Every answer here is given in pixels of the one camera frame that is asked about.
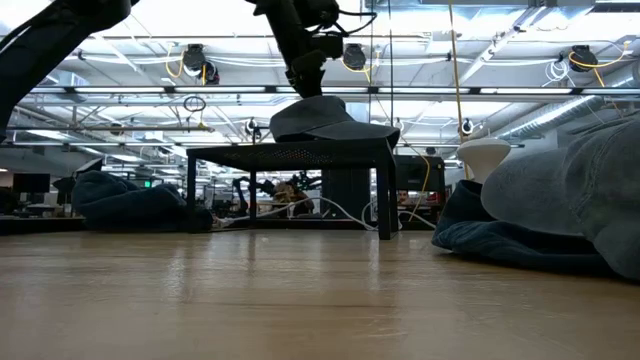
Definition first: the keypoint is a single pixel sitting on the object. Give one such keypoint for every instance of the white mushroom table lamp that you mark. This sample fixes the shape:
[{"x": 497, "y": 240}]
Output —
[{"x": 482, "y": 155}]

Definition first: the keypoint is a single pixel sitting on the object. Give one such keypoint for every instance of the dark navy fabric hat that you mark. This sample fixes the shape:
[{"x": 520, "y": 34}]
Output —
[{"x": 500, "y": 240}]

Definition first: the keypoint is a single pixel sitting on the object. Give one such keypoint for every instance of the person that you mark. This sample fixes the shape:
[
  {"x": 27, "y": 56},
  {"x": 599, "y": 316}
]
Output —
[
  {"x": 403, "y": 197},
  {"x": 287, "y": 195}
]

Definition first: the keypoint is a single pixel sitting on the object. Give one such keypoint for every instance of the black perforated metal rack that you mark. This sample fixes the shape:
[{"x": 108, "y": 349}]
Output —
[{"x": 300, "y": 155}]

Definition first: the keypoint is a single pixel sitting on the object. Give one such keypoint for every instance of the teal blue fabric hat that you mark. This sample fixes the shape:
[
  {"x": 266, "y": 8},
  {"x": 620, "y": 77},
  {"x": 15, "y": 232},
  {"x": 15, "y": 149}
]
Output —
[{"x": 130, "y": 205}]

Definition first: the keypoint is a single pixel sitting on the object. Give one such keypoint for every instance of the black aluminium table frame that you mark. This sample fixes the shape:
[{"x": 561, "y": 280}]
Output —
[{"x": 40, "y": 225}]

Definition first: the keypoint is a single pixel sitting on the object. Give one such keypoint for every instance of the grey baseball cap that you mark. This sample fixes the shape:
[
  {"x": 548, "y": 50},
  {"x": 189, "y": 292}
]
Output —
[
  {"x": 575, "y": 190},
  {"x": 320, "y": 122}
]

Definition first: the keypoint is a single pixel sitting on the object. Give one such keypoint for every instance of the black monitor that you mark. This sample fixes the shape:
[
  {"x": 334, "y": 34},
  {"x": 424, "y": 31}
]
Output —
[{"x": 31, "y": 183}]

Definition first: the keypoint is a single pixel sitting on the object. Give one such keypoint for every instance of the silver ventilation duct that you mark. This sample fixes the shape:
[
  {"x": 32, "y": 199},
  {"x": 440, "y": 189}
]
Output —
[{"x": 550, "y": 117}]

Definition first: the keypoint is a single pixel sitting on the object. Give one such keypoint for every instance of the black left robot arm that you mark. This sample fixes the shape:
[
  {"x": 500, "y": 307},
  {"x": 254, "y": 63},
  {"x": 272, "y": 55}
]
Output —
[{"x": 30, "y": 55}]

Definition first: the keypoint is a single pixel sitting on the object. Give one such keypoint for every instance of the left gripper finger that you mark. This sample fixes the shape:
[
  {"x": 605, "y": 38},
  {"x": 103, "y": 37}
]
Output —
[{"x": 311, "y": 90}]

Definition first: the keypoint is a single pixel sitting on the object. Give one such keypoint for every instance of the long black equipment box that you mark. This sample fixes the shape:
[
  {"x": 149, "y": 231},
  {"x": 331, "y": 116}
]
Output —
[{"x": 420, "y": 175}]

